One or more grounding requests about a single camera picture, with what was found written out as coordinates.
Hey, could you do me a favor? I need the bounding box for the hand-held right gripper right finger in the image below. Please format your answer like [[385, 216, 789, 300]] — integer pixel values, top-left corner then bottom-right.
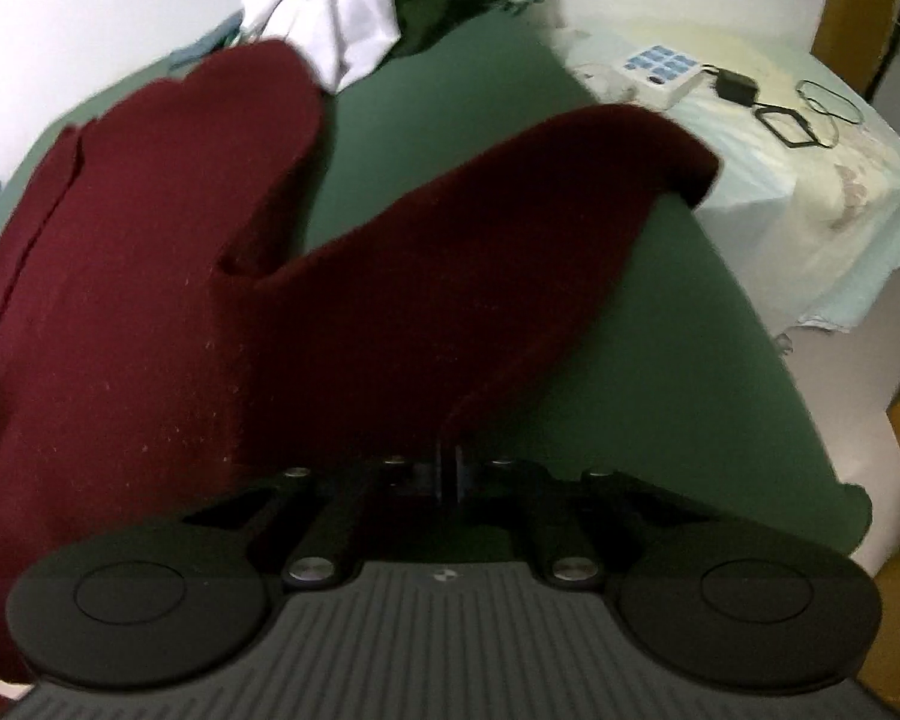
[[452, 456, 711, 591]]

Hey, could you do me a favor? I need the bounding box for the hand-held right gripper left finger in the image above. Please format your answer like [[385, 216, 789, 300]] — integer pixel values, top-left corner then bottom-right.
[[182, 456, 452, 591]]

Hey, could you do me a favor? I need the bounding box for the maroon knit sweater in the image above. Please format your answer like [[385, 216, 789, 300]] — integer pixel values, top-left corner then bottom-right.
[[0, 40, 721, 698]]

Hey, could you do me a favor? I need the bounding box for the side table with light cloth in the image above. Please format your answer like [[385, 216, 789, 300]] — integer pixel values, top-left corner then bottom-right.
[[555, 15, 900, 335]]

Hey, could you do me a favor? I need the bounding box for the white box with blue buttons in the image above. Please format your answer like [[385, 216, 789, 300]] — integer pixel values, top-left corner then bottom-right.
[[619, 41, 710, 110]]

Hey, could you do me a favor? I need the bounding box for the black power adapter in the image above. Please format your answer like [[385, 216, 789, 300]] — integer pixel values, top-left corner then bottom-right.
[[712, 67, 758, 106]]

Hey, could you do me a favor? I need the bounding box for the blue garment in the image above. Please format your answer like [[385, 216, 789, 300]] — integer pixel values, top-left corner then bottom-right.
[[169, 11, 252, 68]]

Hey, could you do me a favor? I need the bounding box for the brown wooden furniture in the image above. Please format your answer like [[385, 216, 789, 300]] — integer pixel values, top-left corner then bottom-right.
[[810, 0, 900, 166]]

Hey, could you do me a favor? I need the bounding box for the black square frame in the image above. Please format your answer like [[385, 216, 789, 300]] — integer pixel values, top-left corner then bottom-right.
[[754, 105, 822, 151]]

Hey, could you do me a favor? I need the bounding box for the black cable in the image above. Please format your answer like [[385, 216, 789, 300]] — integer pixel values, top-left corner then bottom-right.
[[795, 79, 867, 147]]

